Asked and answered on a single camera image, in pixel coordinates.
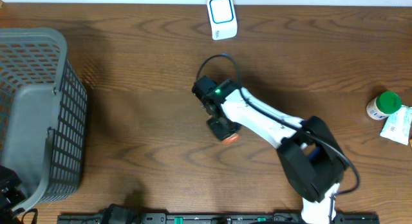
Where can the red Top chocolate bar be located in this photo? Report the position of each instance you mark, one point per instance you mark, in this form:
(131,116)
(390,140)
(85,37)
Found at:
(230,139)

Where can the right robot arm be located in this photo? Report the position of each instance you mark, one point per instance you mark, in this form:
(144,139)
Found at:
(312,160)

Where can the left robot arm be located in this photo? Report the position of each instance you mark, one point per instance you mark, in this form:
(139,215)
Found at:
(11,196)

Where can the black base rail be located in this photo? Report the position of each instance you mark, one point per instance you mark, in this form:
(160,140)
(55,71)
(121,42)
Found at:
(121,215)

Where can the grey plastic basket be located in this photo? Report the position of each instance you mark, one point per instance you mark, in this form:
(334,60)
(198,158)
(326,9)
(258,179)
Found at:
(43,115)

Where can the white barcode scanner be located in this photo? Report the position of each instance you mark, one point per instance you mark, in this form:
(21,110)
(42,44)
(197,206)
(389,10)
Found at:
(222,17)

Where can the green lid jar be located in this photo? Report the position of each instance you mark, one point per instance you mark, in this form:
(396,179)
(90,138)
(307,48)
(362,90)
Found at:
(383,105)

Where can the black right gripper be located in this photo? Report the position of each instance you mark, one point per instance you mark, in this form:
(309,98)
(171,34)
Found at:
(218,132)

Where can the teal wet wipes pack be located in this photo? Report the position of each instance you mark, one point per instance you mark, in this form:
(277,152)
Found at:
(398,126)

